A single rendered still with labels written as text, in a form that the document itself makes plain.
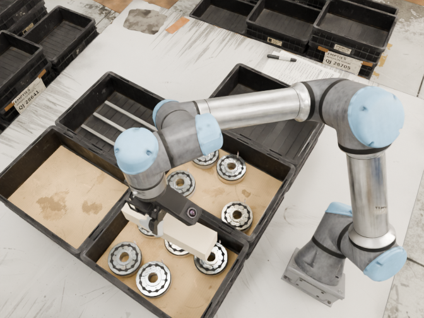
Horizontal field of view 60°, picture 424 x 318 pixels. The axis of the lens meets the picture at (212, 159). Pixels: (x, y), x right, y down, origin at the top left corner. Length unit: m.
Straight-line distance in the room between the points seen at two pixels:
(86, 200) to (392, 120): 0.96
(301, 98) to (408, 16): 2.67
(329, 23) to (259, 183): 1.38
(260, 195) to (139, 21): 1.17
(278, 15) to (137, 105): 1.38
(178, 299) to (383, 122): 0.74
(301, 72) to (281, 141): 0.51
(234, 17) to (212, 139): 2.11
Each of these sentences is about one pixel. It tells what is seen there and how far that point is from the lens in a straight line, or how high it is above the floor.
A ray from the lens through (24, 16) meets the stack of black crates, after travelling 2.67.
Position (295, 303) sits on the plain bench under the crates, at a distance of 1.31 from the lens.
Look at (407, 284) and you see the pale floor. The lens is 2.24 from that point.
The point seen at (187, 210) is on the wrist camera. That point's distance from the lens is 0.80.
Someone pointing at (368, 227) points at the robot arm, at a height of 1.09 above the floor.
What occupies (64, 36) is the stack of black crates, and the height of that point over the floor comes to 0.38.
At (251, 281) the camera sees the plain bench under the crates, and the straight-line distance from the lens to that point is 1.31.
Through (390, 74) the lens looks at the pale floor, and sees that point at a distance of 2.98.
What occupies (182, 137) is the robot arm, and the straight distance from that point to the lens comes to 0.66.
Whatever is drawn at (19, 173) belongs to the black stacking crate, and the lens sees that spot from 1.41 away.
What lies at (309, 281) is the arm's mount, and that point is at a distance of 1.20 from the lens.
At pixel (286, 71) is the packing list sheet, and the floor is 0.70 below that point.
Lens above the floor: 1.97
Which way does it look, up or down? 60 degrees down
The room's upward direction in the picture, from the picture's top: 1 degrees counter-clockwise
